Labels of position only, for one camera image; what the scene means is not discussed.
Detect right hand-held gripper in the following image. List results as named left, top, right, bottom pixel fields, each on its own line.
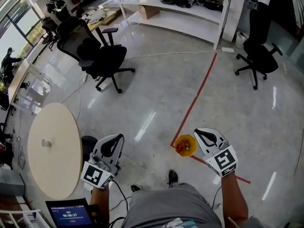
left=193, top=127, right=239, bottom=179

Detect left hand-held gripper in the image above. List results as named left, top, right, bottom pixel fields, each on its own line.
left=80, top=133, right=125, bottom=190

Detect yellow bin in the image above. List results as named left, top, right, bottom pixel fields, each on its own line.
left=174, top=133, right=199, bottom=158

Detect person's left forearm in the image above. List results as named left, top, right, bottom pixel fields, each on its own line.
left=89, top=186, right=111, bottom=226

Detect person's right forearm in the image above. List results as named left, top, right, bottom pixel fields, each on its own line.
left=220, top=173, right=249, bottom=228

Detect round beige table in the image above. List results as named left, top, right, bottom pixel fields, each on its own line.
left=27, top=103, right=83, bottom=200

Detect black round table base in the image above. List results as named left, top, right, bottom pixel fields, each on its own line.
left=81, top=135, right=99, bottom=164

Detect person's right black shoe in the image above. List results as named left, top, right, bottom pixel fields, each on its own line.
left=167, top=170, right=179, bottom=189

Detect person's grey shorts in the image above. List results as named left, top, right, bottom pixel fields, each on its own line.
left=121, top=182, right=223, bottom=228

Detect black tablet with timer screen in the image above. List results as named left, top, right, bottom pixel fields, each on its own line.
left=45, top=198, right=96, bottom=228

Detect black office chair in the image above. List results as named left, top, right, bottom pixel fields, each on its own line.
left=235, top=1, right=284, bottom=91
left=41, top=17, right=60, bottom=51
left=56, top=15, right=136, bottom=94

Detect white storage shelf rack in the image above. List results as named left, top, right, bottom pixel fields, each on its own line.
left=0, top=193, right=51, bottom=228

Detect white plastic bucket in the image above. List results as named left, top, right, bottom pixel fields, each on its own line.
left=235, top=31, right=249, bottom=49

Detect rectangular wooden white-legged table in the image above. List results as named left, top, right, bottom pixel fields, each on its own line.
left=7, top=58, right=47, bottom=115

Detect long white shelving unit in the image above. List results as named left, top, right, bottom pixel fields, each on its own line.
left=114, top=0, right=235, bottom=51

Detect low wooden platform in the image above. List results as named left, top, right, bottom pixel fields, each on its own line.
left=80, top=7, right=123, bottom=32

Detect white garment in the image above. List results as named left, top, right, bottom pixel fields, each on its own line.
left=81, top=8, right=106, bottom=25

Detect brown cardboard box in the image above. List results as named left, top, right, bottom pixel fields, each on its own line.
left=138, top=5, right=161, bottom=20

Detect pile of black equipment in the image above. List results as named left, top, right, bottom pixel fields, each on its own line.
left=160, top=0, right=224, bottom=12

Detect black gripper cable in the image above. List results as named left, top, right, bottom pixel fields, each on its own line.
left=211, top=186, right=223, bottom=210
left=112, top=179, right=132, bottom=223

